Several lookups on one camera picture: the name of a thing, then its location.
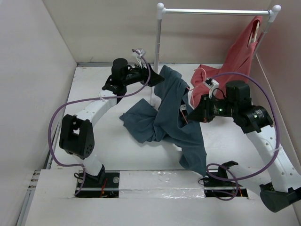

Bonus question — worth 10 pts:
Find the pink wire hanger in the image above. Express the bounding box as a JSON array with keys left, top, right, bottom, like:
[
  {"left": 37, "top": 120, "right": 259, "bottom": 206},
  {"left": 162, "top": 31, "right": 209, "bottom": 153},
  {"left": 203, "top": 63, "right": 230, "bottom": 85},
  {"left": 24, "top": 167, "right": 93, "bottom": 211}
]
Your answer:
[{"left": 180, "top": 65, "right": 209, "bottom": 124}]

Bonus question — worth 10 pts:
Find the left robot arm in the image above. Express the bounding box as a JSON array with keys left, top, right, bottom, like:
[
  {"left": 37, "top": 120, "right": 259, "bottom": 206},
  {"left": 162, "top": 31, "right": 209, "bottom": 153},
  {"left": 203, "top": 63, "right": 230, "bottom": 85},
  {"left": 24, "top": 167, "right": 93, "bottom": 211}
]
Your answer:
[{"left": 59, "top": 48, "right": 164, "bottom": 187}]

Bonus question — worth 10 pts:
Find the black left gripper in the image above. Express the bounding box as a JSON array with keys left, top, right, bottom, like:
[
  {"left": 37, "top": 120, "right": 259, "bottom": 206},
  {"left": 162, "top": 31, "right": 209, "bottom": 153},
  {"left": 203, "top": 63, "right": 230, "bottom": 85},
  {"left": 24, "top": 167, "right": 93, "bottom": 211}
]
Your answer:
[{"left": 123, "top": 60, "right": 164, "bottom": 87}]

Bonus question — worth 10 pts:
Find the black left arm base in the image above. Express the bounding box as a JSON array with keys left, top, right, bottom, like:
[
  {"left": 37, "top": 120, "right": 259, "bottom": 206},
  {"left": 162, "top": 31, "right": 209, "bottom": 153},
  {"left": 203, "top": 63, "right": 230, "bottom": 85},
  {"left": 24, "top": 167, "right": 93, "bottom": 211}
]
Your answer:
[{"left": 74, "top": 170, "right": 120, "bottom": 198}]

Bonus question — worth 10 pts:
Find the white clothes rack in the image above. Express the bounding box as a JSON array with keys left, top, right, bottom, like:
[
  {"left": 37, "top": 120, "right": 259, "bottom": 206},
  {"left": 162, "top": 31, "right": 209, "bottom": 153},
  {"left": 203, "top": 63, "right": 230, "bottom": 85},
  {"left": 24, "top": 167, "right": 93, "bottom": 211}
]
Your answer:
[{"left": 154, "top": 3, "right": 281, "bottom": 96}]

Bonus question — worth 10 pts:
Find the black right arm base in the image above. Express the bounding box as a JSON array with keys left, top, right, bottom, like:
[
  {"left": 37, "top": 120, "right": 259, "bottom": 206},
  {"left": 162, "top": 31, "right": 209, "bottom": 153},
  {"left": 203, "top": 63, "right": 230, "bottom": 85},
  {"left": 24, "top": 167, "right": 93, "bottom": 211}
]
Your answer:
[{"left": 198, "top": 161, "right": 248, "bottom": 201}]

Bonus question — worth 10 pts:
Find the blue t shirt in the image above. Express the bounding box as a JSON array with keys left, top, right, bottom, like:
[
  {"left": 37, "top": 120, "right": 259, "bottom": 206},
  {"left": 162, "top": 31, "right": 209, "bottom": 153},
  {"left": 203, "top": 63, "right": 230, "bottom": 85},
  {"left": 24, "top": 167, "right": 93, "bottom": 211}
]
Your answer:
[{"left": 120, "top": 65, "right": 206, "bottom": 176}]

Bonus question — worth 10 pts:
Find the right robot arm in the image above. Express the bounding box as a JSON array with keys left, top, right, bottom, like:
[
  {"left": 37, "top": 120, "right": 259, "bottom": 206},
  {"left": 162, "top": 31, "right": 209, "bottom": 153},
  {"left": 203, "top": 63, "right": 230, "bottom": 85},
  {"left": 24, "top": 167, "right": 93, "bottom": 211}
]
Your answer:
[{"left": 188, "top": 79, "right": 301, "bottom": 213}]

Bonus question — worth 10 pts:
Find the red t shirt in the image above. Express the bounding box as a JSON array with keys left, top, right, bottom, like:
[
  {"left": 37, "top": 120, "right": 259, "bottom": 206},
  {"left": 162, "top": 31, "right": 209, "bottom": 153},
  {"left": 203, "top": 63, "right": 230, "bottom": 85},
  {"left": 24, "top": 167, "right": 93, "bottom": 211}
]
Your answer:
[{"left": 190, "top": 16, "right": 264, "bottom": 109}]

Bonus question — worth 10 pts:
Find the wooden hanger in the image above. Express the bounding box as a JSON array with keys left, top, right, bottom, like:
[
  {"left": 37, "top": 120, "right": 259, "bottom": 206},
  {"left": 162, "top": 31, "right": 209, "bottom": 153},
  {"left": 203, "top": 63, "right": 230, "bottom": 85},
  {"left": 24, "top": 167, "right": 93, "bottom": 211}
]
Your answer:
[{"left": 248, "top": 20, "right": 260, "bottom": 44}]

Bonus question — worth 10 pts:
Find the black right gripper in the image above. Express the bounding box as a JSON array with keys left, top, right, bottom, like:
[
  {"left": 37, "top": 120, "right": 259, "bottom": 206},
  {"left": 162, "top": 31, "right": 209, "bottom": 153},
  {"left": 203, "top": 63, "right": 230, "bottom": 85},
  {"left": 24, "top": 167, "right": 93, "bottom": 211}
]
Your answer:
[{"left": 186, "top": 93, "right": 237, "bottom": 122}]

